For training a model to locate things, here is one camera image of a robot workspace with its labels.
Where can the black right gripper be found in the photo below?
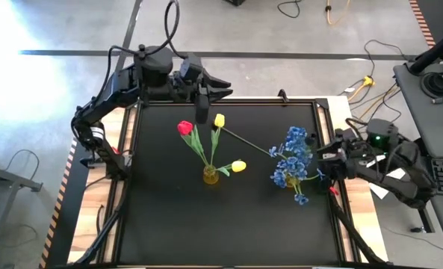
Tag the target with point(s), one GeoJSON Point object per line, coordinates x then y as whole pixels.
{"type": "Point", "coordinates": [333, 164]}

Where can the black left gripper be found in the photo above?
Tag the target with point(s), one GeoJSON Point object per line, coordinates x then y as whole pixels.
{"type": "Point", "coordinates": [187, 89]}

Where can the blue artificial flower sprig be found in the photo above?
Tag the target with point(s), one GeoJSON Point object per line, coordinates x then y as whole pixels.
{"type": "Point", "coordinates": [279, 178]}
{"type": "Point", "coordinates": [302, 199]}
{"type": "Point", "coordinates": [296, 164]}
{"type": "Point", "coordinates": [310, 178]}
{"type": "Point", "coordinates": [296, 136]}

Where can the yellow artificial tulip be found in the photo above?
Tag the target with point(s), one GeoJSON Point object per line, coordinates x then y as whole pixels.
{"type": "Point", "coordinates": [238, 166]}
{"type": "Point", "coordinates": [219, 120]}

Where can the green stem piece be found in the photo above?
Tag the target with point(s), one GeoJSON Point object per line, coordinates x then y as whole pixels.
{"type": "Point", "coordinates": [273, 151]}

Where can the red artificial tulip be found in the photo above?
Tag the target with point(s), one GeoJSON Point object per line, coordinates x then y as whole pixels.
{"type": "Point", "coordinates": [185, 127]}

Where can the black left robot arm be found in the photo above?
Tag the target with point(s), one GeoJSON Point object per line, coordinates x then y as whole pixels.
{"type": "Point", "coordinates": [105, 93]}

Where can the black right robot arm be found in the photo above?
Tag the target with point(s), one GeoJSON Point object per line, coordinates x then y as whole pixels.
{"type": "Point", "coordinates": [393, 168]}

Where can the amber glass vase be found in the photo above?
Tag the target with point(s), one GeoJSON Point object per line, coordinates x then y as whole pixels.
{"type": "Point", "coordinates": [292, 182]}
{"type": "Point", "coordinates": [210, 176]}

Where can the small red tag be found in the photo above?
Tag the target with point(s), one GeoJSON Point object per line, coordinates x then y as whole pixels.
{"type": "Point", "coordinates": [333, 190]}
{"type": "Point", "coordinates": [115, 150]}

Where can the white paper label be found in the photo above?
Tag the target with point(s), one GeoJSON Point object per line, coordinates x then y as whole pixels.
{"type": "Point", "coordinates": [379, 190]}
{"type": "Point", "coordinates": [396, 173]}

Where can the grey desk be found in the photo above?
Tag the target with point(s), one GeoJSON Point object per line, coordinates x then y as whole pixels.
{"type": "Point", "coordinates": [415, 112]}

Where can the black work surface mat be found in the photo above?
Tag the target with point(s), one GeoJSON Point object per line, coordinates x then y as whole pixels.
{"type": "Point", "coordinates": [225, 224]}

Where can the black hazard-striped floor mat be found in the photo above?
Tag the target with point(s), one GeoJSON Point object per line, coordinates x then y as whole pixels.
{"type": "Point", "coordinates": [423, 20]}
{"type": "Point", "coordinates": [56, 209]}

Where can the grey metal stand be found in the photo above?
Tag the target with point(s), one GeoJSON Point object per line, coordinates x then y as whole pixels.
{"type": "Point", "coordinates": [4, 183]}

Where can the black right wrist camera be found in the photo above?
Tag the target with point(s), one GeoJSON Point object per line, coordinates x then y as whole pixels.
{"type": "Point", "coordinates": [343, 139]}

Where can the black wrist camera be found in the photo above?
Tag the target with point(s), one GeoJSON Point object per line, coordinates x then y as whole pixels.
{"type": "Point", "coordinates": [190, 67]}
{"type": "Point", "coordinates": [343, 139]}

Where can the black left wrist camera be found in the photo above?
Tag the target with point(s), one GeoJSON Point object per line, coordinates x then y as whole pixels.
{"type": "Point", "coordinates": [190, 67]}

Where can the black frame clamp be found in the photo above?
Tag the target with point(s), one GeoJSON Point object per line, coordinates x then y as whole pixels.
{"type": "Point", "coordinates": [282, 95]}

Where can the black diagonal frame strut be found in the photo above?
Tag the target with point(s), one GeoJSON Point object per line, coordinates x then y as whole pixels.
{"type": "Point", "coordinates": [355, 235]}
{"type": "Point", "coordinates": [98, 235]}

